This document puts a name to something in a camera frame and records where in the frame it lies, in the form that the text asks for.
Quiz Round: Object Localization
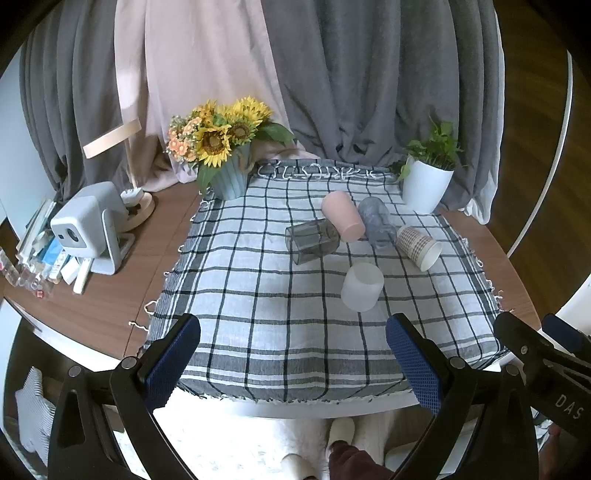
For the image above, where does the sunflower bouquet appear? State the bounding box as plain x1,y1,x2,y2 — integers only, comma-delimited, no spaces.
166,96,296,195

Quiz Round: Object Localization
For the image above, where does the white mini projector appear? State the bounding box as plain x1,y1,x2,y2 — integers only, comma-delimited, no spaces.
50,181,136,276

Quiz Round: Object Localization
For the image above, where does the blue ribbed vase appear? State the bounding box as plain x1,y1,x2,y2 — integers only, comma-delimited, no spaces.
210,142,254,200

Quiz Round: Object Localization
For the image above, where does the white remote control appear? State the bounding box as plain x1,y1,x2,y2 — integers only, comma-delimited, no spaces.
72,258,93,295

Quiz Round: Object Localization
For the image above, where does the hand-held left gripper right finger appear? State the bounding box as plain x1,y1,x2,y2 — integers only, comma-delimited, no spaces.
386,312,539,480

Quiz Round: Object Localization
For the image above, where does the white desk lamp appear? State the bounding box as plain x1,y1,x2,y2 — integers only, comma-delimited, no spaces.
83,117,156,230

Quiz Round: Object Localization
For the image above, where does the person's maroon trouser leg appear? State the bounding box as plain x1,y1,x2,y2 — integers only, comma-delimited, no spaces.
330,440,393,480

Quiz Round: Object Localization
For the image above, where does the pink curtain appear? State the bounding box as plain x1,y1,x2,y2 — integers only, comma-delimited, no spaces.
113,0,306,195

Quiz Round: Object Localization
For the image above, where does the white frosted cup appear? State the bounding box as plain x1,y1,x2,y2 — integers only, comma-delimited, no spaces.
341,262,385,313

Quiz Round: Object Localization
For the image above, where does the white star-shaped pillow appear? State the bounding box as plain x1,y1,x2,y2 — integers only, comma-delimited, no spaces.
14,367,58,453

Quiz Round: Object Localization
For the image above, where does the white curved pole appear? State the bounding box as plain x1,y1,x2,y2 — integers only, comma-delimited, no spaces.
507,48,575,259

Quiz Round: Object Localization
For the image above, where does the white fluffy rug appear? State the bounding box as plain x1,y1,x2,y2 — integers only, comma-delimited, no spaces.
111,401,462,480

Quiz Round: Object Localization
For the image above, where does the clear plastic packet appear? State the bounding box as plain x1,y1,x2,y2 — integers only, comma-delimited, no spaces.
0,249,56,301

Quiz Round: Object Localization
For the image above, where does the white plant pot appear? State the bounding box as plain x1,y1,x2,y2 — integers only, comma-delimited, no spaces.
402,155,455,214

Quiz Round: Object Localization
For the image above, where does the green potted plant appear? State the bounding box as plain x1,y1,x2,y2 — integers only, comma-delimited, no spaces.
397,117,465,181

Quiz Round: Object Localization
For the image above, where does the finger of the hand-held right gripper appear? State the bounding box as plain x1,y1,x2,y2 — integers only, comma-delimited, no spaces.
542,313,591,359
493,311,556,371

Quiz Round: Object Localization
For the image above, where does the white slipper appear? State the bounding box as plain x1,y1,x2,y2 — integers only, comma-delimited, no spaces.
327,416,356,457
281,453,319,480

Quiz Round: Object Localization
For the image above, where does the grey transparent square cup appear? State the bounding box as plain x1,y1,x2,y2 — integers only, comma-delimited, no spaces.
285,219,341,265

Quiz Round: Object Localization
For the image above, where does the plaid patterned paper cup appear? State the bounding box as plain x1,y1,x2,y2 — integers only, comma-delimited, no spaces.
396,224,443,271

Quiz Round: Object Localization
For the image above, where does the checkered grey white tablecloth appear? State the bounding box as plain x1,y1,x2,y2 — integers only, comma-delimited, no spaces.
129,159,509,406

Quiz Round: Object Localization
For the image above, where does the grey curtain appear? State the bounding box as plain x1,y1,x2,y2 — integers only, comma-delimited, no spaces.
18,0,153,195
259,0,505,224

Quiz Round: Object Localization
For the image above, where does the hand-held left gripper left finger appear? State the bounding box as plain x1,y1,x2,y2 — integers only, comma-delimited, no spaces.
47,313,202,480

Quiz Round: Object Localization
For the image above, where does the pink cup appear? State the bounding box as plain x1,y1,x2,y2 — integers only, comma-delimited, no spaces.
321,191,365,243

